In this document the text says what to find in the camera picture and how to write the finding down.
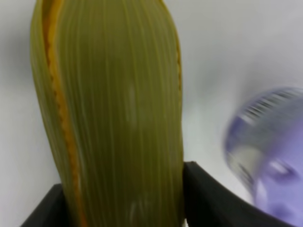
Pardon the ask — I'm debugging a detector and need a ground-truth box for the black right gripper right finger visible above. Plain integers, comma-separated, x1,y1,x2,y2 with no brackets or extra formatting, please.
183,161,290,227

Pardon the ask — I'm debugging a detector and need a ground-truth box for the purple air freshener jar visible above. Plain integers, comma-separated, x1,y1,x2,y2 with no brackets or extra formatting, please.
224,87,303,227

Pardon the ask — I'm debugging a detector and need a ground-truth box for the yellow toy corn cob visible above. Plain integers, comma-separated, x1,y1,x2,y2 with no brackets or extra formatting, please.
30,0,185,227

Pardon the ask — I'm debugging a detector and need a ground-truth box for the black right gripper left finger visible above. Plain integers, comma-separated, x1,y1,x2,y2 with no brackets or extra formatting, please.
21,184,73,227

